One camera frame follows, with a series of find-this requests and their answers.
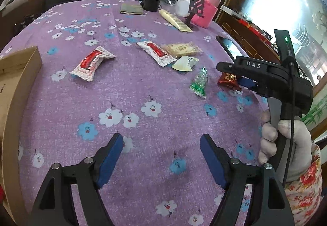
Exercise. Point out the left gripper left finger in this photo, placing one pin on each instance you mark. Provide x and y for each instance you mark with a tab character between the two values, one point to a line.
54	202

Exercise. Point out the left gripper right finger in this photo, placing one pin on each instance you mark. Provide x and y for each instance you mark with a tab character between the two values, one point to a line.
268	204

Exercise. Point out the dark red gold snack bag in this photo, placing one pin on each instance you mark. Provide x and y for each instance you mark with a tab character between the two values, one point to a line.
230	81

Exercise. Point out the clear green candy packet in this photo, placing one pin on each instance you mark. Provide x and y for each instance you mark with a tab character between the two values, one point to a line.
199	83

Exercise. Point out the cream green round snack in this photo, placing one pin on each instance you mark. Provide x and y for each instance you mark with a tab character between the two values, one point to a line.
185	63

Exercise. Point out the yellow cracker packet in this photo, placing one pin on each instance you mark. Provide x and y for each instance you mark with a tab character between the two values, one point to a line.
178	50

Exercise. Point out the red white snack packet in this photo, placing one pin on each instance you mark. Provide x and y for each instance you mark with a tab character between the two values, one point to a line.
87	67
161	57

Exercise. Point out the right white gloved hand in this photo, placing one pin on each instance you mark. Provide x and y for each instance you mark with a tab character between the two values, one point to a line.
302	154

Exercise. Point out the black smartphone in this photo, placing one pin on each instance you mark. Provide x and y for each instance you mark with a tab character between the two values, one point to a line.
231	49

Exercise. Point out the pink sleeved water bottle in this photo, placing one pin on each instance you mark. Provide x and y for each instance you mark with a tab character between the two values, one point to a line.
209	11

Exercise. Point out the black phone stand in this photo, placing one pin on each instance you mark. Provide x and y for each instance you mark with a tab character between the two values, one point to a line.
195	8

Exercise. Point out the white round container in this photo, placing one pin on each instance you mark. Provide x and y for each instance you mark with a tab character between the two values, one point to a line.
182	8

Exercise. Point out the cardboard tray box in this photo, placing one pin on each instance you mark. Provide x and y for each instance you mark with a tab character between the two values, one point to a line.
18	73

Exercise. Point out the clear plastic cup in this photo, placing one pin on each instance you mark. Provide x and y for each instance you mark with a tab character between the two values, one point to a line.
168	3

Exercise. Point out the purple floral tablecloth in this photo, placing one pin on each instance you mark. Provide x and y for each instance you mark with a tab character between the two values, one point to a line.
161	177

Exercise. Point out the black small container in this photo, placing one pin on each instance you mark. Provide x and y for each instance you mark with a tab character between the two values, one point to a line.
150	5

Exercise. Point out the brown armchair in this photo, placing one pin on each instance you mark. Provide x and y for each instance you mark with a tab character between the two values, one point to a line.
16	16

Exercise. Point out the wooden window frame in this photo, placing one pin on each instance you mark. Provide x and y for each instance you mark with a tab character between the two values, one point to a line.
304	19

